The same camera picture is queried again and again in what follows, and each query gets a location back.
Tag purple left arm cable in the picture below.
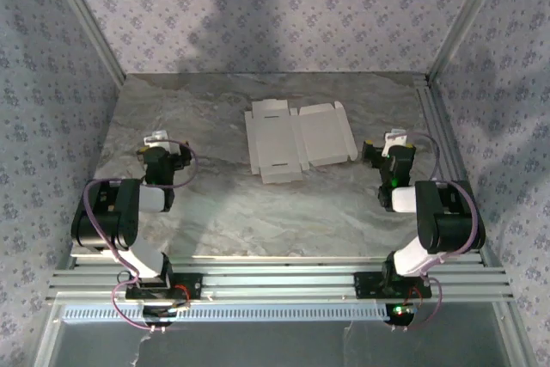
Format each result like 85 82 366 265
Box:
83 138 199 333

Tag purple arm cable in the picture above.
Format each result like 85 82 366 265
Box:
403 131 478 333
83 138 199 333

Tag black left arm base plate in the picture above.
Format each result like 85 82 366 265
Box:
125 272 204 302

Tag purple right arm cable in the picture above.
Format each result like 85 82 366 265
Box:
403 131 478 333

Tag aluminium side rail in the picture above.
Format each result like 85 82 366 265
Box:
412 74 486 265

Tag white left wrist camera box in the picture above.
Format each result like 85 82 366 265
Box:
144 129 182 156

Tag aluminium frame post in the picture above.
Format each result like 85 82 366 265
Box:
427 0 515 83
42 0 128 84

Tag aluminium mounting rail beam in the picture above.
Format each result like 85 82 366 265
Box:
47 253 515 303

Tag white slotted cable duct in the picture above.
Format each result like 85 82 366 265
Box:
62 303 390 323

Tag yellow and white paper box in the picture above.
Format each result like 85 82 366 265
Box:
243 99 359 185

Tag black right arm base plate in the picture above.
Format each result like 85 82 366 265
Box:
354 272 433 301

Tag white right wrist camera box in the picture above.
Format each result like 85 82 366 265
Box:
383 129 408 157

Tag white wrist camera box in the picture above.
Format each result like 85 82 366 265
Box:
383 129 408 157
144 129 182 156

